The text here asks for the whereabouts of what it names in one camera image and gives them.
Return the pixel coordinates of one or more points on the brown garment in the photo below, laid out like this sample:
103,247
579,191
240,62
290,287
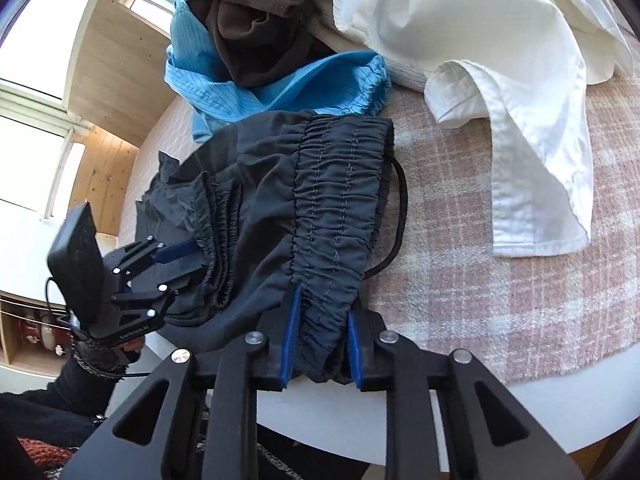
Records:
260,41

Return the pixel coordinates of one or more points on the pine plank panel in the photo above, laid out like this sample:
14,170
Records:
102,178

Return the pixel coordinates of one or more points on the pink plaid tablecloth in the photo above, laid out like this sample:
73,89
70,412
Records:
437,281

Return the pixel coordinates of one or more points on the large light wooden board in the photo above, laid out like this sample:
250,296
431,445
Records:
118,74

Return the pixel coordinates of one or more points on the blue striped garment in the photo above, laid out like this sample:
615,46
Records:
352,82

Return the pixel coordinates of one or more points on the person's left hand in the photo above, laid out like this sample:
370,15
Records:
135,345

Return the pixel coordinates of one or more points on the wooden shelf with items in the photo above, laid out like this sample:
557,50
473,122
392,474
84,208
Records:
33,340

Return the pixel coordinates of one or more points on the white garment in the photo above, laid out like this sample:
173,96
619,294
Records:
525,66

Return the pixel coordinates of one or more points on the black drawstring pants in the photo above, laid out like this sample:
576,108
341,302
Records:
275,200

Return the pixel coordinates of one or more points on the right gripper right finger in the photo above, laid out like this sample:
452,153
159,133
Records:
488,433

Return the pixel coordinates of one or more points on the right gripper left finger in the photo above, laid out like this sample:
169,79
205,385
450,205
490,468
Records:
195,416

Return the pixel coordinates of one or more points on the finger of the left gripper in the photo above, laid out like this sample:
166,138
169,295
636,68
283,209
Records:
166,254
178,275

